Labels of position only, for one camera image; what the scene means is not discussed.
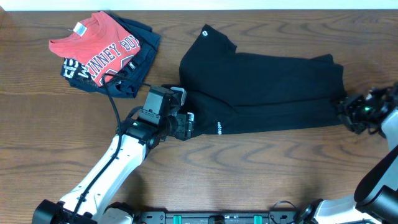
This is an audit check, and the black t-shirt with white logo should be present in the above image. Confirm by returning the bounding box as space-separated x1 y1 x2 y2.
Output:
179 25 346 136

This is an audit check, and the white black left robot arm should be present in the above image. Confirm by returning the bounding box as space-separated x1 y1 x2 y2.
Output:
32 86 195 224

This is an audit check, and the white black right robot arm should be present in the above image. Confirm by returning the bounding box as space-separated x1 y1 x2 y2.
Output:
295 84 397 223

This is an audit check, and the navy folded shirt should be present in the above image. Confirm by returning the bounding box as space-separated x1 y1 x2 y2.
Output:
67 11 162 99

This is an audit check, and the black shirt with white print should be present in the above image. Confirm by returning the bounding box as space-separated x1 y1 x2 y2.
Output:
60 58 91 82

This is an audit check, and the red folded t-shirt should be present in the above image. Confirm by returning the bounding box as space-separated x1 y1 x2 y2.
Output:
49 11 141 86

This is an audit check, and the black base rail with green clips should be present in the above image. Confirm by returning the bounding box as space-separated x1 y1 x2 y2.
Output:
133 211 303 224

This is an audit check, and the black cable at base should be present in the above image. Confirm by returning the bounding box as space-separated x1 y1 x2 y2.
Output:
269 200 302 224

